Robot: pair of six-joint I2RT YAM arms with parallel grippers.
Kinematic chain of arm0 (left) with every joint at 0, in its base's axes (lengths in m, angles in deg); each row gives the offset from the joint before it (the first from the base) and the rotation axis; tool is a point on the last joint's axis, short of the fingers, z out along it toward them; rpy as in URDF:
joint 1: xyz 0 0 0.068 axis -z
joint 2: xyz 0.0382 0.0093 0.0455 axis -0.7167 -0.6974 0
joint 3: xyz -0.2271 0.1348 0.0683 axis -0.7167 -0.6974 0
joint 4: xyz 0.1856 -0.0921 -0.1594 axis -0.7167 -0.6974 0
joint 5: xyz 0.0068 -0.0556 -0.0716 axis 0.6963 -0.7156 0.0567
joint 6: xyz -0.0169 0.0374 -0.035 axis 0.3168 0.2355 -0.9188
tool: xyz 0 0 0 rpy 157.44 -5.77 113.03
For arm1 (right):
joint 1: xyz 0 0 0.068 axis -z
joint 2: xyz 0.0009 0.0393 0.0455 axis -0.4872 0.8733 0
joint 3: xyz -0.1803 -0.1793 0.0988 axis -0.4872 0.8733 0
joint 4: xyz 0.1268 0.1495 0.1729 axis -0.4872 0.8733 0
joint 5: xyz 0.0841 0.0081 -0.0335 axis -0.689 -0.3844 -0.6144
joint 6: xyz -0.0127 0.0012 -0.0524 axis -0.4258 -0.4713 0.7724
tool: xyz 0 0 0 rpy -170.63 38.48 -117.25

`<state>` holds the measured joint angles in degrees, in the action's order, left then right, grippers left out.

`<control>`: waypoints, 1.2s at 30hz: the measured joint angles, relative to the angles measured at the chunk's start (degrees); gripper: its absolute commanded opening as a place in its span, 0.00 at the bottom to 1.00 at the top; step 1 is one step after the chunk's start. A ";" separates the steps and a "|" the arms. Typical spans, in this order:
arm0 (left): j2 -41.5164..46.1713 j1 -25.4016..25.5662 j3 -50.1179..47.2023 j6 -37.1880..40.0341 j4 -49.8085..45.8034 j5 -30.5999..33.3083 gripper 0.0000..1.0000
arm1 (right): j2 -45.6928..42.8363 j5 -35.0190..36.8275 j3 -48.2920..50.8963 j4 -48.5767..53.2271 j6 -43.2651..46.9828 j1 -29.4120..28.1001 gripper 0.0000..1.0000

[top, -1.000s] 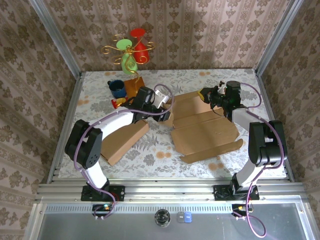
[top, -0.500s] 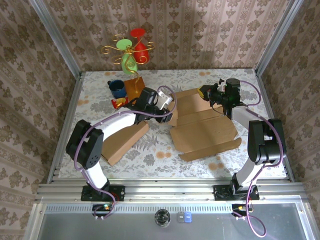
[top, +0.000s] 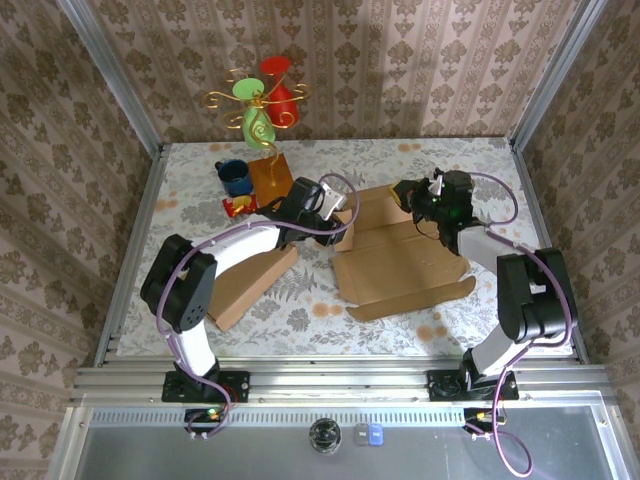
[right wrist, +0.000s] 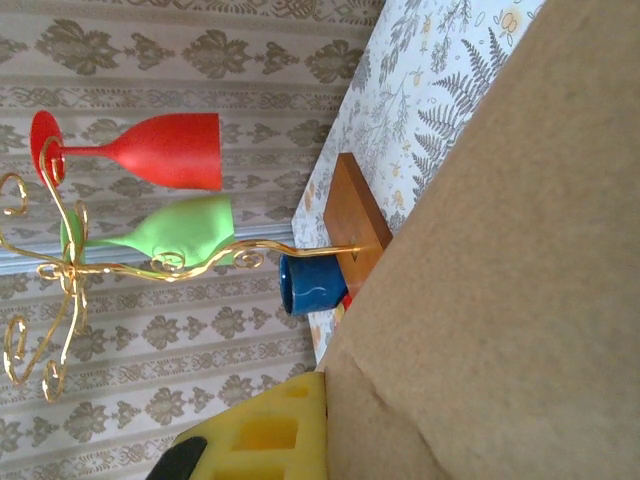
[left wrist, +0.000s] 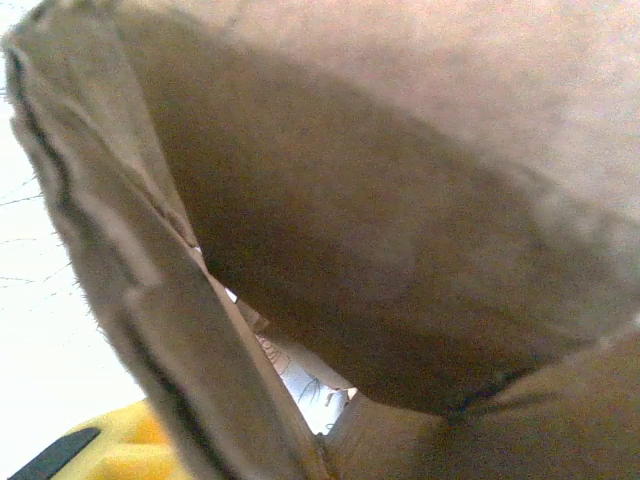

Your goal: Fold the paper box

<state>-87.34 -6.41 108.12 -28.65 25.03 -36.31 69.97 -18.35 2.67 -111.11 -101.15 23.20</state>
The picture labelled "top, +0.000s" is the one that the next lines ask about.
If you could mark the brown cardboard box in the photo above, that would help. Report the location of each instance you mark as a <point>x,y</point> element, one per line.
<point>250,290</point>
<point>400,270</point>

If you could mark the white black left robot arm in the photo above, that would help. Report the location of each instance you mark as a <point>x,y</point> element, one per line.
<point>235,245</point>

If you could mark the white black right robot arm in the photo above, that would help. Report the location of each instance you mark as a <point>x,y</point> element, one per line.
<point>475,245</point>

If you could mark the red snack packet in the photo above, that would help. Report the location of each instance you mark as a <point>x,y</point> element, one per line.
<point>241,205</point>

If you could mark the dark blue mug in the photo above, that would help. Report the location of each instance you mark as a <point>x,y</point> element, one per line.
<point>235,175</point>

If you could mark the floral table cover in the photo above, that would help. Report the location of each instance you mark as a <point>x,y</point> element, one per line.
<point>310,335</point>

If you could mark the red wine glass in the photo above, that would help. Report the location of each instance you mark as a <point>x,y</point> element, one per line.
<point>282,97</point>

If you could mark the green wine glass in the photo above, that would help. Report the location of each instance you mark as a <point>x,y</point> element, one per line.
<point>247,89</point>

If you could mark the black round lens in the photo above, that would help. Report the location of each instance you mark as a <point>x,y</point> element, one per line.
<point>325,434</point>

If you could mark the grey memory card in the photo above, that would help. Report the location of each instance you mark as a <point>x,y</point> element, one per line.
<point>360,434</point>

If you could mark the blue memory card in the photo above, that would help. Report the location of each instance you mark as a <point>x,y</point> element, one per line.
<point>376,435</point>

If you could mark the small controller board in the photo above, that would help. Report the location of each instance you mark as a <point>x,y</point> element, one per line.
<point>207,416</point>
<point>482,417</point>

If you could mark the grey metal tray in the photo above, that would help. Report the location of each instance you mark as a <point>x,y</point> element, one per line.
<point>250,455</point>

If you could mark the aluminium front rail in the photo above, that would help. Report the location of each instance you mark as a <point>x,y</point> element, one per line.
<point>340,382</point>

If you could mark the aluminium frame post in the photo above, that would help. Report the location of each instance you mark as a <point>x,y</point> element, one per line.
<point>110,70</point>
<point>555,70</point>

